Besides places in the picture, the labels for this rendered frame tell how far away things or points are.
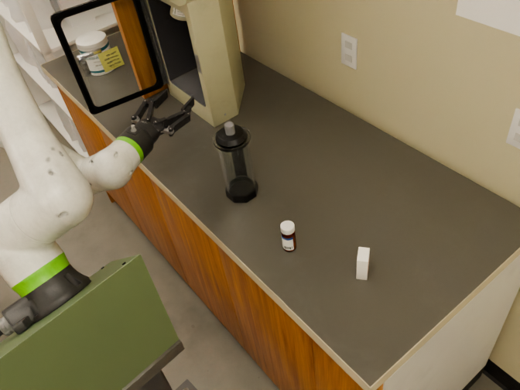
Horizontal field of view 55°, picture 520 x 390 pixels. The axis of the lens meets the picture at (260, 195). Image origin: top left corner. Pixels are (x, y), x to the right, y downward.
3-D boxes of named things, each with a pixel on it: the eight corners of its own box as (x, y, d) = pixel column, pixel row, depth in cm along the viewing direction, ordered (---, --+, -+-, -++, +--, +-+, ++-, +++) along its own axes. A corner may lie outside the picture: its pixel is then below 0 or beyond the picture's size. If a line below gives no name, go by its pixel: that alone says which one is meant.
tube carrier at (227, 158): (244, 172, 164) (234, 120, 149) (265, 189, 158) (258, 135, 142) (218, 189, 160) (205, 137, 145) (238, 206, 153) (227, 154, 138)
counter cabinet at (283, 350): (202, 148, 327) (169, 17, 264) (480, 376, 204) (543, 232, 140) (110, 201, 302) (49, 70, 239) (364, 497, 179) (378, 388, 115)
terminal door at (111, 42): (165, 87, 200) (135, -14, 171) (91, 116, 191) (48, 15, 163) (164, 85, 200) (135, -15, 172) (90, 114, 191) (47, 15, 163)
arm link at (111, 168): (124, 194, 128) (97, 161, 123) (97, 202, 136) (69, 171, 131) (153, 161, 137) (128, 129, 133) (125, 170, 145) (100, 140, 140)
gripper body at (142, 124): (152, 131, 139) (169, 114, 145) (125, 123, 141) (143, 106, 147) (155, 152, 144) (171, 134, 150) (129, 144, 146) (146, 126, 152)
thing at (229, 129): (235, 128, 150) (232, 110, 145) (254, 141, 144) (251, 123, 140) (210, 142, 146) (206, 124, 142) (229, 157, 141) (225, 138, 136)
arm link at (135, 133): (118, 160, 143) (145, 169, 141) (111, 127, 135) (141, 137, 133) (129, 148, 147) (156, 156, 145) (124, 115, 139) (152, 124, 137)
